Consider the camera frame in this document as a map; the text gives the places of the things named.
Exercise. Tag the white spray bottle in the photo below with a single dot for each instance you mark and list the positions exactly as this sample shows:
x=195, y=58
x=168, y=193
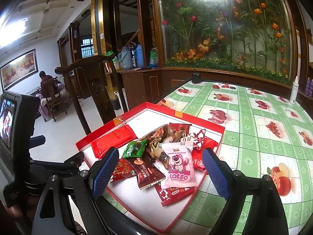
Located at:
x=294, y=91

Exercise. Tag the framed landscape painting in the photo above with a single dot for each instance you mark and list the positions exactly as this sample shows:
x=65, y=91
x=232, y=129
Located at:
x=18, y=69

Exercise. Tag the long red snack packet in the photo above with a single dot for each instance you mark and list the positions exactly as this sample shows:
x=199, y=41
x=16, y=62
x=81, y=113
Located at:
x=116, y=138

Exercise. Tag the pink Lotso bear packet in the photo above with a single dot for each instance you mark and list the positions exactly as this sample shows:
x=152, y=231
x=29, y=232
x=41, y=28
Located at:
x=180, y=170

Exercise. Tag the dark brown chocolate bar packet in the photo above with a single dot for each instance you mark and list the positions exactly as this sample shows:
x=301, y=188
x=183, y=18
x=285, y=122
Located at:
x=147, y=174

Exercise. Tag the red white heart candy packet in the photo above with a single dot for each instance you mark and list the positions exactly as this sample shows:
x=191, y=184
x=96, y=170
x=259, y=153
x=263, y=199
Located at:
x=194, y=140

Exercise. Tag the left human hand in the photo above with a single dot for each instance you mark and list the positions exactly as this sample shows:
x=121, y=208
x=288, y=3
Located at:
x=9, y=216

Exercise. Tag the brown gold wrapper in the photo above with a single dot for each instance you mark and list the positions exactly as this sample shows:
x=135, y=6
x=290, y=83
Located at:
x=168, y=133

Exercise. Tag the seated person in background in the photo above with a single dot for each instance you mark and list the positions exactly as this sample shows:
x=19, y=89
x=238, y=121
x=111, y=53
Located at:
x=46, y=81

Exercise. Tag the dark wooden chair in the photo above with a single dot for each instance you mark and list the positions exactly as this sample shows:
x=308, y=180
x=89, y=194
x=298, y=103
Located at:
x=93, y=68

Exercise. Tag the red jujube snack packet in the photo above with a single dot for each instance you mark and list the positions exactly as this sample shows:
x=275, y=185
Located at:
x=172, y=195

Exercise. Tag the grey kettle jug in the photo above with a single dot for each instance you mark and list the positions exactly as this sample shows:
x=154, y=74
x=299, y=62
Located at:
x=125, y=58

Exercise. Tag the blue thermos jug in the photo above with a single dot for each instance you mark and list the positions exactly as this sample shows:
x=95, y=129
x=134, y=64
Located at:
x=138, y=54

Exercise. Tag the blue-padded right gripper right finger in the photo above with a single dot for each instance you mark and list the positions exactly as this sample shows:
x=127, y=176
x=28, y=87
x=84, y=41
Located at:
x=220, y=173

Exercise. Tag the green candy packet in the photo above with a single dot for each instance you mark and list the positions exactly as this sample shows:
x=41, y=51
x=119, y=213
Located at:
x=134, y=149

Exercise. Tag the flower glass display cabinet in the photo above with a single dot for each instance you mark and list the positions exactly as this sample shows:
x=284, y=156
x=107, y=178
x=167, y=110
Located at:
x=252, y=37

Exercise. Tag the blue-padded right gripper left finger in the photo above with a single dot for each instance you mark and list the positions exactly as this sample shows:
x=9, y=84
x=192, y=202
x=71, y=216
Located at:
x=101, y=172

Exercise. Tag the small black device on table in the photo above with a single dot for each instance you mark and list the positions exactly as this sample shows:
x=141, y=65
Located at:
x=196, y=78

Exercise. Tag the purple bottles on shelf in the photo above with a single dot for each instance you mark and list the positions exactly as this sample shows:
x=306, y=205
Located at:
x=309, y=87

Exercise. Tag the red snack packet gold text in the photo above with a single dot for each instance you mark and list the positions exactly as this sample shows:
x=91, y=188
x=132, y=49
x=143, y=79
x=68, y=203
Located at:
x=123, y=170

